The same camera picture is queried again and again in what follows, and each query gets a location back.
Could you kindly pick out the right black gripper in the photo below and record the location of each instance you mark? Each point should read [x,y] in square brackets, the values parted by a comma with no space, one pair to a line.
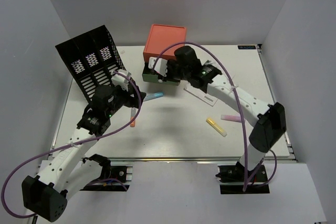
[170,63]

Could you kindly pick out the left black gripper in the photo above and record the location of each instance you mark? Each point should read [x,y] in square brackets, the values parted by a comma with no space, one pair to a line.
[132,102]

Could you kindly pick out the green drawer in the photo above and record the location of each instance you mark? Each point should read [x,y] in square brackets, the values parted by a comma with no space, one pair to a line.
[148,76]

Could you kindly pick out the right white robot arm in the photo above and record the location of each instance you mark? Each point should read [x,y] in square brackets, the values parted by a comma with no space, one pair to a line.
[263,123]

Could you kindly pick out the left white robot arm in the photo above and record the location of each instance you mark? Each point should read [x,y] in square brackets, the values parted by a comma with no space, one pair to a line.
[47,193]

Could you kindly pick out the orange pastel highlighter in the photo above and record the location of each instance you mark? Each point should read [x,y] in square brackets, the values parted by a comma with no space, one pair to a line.
[132,117]

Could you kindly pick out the blue pastel highlighter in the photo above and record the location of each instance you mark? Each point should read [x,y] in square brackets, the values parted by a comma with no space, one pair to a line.
[153,96]

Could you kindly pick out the white booklet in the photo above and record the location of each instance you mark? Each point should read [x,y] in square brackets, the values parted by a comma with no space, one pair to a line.
[207,95]

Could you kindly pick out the yellow pastel highlighter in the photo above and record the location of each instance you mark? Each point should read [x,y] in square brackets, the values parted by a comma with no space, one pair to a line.
[215,126]

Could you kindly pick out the black file organizer rack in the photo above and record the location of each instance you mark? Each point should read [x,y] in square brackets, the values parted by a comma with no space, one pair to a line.
[91,58]

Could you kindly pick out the blue table label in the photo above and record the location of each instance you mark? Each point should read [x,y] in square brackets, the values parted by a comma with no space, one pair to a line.
[246,47]

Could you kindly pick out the lilac pastel highlighter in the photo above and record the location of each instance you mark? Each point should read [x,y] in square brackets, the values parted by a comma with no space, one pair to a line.
[232,118]

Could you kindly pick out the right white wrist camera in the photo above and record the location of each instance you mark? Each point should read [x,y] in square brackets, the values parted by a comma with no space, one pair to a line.
[159,66]

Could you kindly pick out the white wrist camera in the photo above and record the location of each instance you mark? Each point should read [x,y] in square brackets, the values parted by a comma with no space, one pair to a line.
[121,78]
[159,66]

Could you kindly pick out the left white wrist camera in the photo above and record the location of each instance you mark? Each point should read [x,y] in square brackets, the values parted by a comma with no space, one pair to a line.
[121,78]

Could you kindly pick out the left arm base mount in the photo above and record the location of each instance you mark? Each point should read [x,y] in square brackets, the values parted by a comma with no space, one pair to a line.
[114,177]

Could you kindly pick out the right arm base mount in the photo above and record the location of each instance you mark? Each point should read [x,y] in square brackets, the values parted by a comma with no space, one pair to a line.
[231,181]

